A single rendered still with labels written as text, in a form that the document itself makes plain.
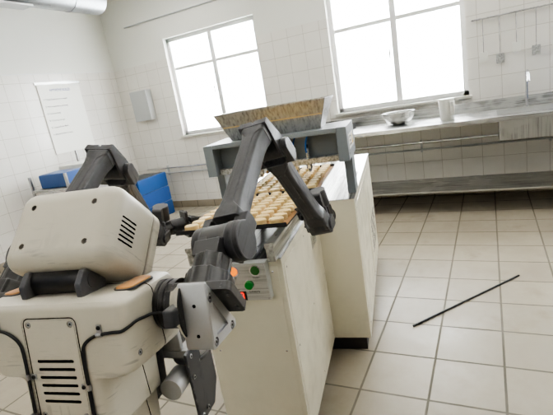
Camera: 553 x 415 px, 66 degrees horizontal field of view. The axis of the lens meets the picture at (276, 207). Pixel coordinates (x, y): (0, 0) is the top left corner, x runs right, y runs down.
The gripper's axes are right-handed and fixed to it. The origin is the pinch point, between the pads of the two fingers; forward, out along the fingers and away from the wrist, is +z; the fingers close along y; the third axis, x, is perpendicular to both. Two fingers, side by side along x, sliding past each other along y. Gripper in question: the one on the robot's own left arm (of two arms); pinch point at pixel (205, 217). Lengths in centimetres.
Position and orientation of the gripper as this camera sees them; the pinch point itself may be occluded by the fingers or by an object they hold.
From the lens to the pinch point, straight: 172.4
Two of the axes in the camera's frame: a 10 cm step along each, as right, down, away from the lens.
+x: 5.1, 1.1, -8.5
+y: 1.5, 9.6, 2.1
